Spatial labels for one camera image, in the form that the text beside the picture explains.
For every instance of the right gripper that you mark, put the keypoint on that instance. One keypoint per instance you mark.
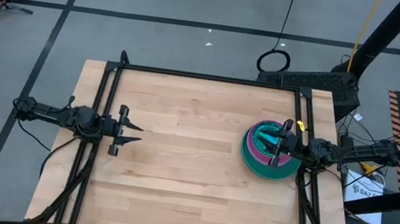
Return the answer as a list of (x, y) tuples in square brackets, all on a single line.
[(294, 147)]

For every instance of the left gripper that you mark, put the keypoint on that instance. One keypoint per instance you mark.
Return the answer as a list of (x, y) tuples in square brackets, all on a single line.
[(109, 127)]

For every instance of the green transparent plastic plate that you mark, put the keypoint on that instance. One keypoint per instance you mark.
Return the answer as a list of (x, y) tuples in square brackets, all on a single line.
[(265, 130)]

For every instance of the hot pink plastic plate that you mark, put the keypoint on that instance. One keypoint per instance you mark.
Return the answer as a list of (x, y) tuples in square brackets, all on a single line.
[(256, 157)]

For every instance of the teal plastic plate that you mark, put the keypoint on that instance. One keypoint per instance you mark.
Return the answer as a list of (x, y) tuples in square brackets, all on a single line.
[(277, 174)]

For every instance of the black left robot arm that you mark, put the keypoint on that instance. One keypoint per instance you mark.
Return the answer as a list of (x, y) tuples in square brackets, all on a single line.
[(56, 116)]

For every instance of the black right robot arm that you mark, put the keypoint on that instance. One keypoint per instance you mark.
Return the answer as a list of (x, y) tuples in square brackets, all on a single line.
[(357, 154)]

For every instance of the yellow tag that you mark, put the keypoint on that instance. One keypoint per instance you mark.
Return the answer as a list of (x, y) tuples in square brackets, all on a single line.
[(300, 126)]

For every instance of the yellow plug connector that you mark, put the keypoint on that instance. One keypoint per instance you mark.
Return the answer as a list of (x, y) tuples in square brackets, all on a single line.
[(367, 168)]

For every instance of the white printed sign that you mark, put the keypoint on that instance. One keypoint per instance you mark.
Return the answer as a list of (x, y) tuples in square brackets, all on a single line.
[(362, 199)]

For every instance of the black metal beam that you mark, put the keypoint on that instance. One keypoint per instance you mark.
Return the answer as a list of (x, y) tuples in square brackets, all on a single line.
[(386, 200)]

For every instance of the black slanted pole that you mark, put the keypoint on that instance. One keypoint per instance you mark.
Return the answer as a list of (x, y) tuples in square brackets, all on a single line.
[(388, 32)]

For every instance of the black tripod stand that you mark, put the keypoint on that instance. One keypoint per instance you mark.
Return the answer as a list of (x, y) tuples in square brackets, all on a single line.
[(5, 6)]

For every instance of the black aluminium table frame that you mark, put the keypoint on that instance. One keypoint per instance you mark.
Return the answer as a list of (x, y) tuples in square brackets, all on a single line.
[(208, 77)]

